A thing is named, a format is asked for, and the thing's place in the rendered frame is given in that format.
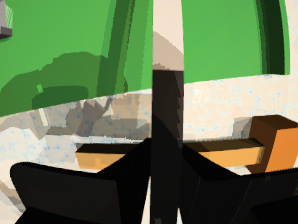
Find orange mallet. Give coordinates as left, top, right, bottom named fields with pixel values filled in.
left=76, top=115, right=298, bottom=175

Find green flat mat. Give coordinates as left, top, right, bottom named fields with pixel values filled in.
left=0, top=0, right=270, bottom=117

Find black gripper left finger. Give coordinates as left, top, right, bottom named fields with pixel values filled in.
left=9, top=137, right=150, bottom=224

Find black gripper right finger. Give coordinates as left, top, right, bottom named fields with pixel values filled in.
left=178, top=144, right=298, bottom=224

